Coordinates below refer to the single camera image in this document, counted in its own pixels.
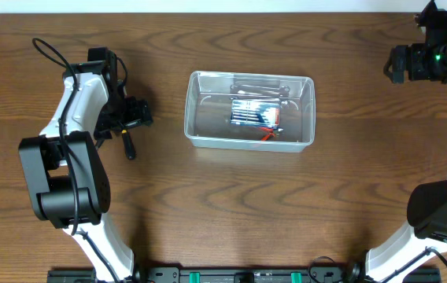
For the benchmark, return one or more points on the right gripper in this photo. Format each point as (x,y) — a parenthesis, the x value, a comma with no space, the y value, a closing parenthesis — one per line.
(419,68)

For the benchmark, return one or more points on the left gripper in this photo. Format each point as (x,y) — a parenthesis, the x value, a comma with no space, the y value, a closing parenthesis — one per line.
(134,116)

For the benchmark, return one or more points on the black yellow screwdriver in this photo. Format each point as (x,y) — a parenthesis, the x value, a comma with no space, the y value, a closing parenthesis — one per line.
(129,148)

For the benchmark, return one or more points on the small silver wrench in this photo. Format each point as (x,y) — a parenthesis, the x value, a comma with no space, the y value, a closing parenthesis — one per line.
(259,90)

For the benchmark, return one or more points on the blue precision screwdriver set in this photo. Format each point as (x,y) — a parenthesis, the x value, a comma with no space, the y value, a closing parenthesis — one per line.
(255,112)

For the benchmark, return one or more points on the red handled pliers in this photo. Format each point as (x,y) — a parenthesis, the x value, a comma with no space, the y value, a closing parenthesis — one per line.
(270,132)

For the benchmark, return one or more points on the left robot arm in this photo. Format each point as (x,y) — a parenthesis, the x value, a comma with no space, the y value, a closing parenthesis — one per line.
(66,180)

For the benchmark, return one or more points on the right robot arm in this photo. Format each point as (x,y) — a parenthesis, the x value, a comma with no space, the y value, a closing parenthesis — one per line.
(424,234)

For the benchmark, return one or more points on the clear plastic container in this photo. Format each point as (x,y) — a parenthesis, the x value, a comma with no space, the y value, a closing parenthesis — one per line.
(208,112)

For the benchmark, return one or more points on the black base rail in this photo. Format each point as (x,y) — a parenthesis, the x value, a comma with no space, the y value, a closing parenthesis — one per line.
(320,272)

